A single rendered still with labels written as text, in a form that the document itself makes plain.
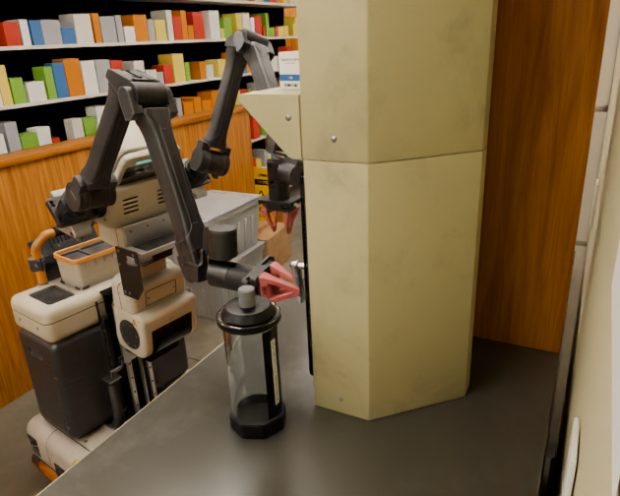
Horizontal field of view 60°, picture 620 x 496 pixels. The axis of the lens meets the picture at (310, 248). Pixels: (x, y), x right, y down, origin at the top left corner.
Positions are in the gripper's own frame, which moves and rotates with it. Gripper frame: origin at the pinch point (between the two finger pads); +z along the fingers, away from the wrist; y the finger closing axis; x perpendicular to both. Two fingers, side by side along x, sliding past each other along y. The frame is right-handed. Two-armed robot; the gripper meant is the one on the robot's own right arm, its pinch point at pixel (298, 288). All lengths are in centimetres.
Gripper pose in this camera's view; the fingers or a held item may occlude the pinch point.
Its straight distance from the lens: 102.8
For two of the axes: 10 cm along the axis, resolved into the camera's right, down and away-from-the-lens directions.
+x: 0.9, 8.7, 4.8
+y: 4.5, -4.7, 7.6
